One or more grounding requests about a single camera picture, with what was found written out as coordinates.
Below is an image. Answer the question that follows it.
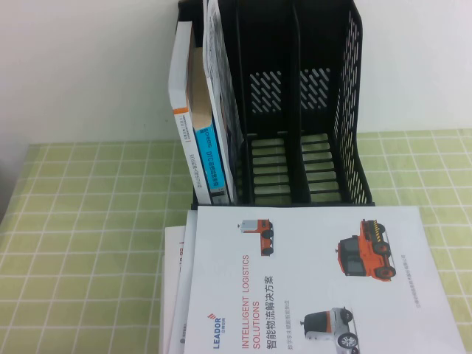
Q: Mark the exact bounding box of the black plastic book holder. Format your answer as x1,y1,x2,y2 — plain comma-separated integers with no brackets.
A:
176,0,376,207

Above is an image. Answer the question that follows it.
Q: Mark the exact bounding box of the green checked tablecloth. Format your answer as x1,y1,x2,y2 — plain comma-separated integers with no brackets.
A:
0,128,472,354

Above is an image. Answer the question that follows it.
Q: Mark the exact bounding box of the white booklet with small logo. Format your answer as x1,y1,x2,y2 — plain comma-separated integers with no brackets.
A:
168,209,201,354

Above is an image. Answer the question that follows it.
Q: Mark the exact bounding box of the white book with orange band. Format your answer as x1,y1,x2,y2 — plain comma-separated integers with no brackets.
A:
168,21,215,206

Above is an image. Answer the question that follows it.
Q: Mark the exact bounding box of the blue spine paperback book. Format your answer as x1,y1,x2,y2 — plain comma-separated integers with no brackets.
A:
186,46,228,206

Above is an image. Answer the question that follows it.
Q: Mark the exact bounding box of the magazine with man portrait cover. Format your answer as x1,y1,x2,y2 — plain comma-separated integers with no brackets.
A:
201,0,246,206

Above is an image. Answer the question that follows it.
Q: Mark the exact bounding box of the white brochure with orange trucks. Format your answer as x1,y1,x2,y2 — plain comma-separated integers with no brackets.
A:
183,205,466,354

